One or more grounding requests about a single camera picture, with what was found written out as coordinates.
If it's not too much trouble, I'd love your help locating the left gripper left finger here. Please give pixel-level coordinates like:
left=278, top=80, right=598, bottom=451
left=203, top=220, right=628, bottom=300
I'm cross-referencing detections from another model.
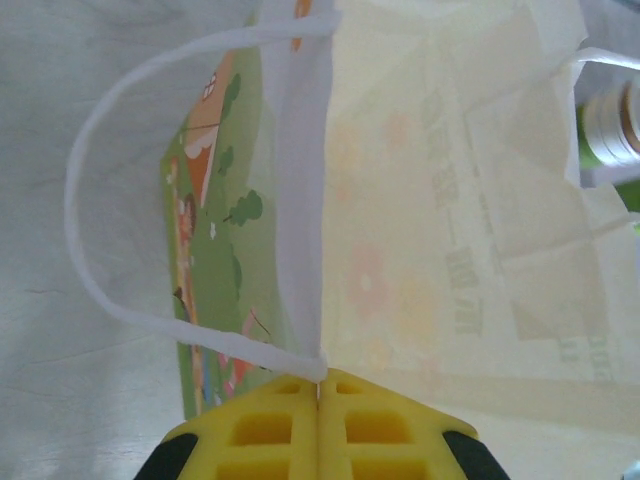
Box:
left=134, top=374, right=320, bottom=480

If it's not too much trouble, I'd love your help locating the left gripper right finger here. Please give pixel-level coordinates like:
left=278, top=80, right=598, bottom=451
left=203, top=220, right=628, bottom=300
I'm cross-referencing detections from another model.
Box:
left=318, top=367, right=511, bottom=480

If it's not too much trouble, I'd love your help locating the white printed paper bag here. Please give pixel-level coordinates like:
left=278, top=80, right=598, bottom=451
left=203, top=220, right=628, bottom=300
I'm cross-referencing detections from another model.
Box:
left=64, top=0, right=640, bottom=436

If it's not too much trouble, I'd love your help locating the stack of green paper cups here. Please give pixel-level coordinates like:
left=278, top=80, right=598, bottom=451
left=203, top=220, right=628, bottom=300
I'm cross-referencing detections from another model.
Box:
left=574, top=79, right=640, bottom=174

